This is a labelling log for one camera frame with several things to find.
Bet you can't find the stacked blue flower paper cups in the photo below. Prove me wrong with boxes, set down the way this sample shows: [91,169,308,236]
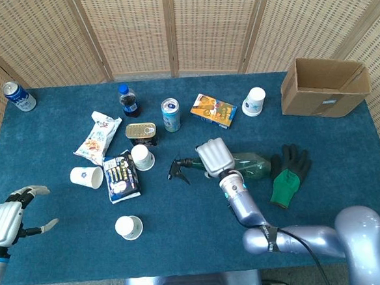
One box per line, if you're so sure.
[240,87,268,118]

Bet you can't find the paper cup with green flower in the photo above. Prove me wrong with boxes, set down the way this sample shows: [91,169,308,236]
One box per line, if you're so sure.
[114,214,144,242]

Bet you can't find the cola bottle with blue cap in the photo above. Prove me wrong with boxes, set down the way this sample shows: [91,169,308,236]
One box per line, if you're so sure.
[118,83,143,119]

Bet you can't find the blue and white drink can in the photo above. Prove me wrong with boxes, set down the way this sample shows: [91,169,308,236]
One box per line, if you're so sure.
[2,79,38,115]

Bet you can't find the paper cup with fern print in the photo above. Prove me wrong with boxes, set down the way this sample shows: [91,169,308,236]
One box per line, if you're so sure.
[129,143,156,172]

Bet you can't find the yellow and blue carton box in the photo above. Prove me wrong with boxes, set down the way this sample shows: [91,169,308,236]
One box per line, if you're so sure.
[189,90,239,132]

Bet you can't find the woven bamboo folding screen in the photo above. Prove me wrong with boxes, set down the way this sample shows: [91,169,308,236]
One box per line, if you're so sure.
[0,0,380,176]

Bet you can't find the green and black work glove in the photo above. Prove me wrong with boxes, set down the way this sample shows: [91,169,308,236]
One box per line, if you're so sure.
[265,142,315,211]

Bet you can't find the tall light blue drink can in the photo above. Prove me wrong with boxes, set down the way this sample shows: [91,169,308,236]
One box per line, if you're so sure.
[160,97,182,133]

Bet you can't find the black tin with gold lid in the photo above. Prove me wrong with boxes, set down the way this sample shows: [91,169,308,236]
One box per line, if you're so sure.
[124,122,158,149]

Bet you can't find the dark blue snack bag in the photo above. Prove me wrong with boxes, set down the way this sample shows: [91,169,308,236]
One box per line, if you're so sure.
[102,149,142,205]

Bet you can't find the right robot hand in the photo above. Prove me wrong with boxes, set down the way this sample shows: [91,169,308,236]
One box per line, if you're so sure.
[195,136,238,179]

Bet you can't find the green spray bottle black trigger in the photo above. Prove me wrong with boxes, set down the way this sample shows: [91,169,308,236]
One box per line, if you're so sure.
[165,148,273,187]

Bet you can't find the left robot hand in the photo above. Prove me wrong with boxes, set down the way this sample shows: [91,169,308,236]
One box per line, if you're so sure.
[0,183,62,258]

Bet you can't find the white snack bag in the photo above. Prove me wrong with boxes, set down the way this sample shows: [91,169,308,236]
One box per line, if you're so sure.
[70,109,126,167]

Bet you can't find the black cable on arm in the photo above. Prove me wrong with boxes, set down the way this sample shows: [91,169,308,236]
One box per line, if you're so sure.
[277,224,325,285]

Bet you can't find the open cardboard box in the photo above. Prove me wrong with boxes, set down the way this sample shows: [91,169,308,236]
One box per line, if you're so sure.
[277,52,373,122]

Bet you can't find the paper cup with purple flower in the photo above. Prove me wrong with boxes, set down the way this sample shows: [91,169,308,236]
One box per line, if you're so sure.
[68,164,105,192]

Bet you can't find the blue table carpet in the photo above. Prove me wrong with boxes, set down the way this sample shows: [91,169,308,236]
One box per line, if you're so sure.
[0,62,380,285]

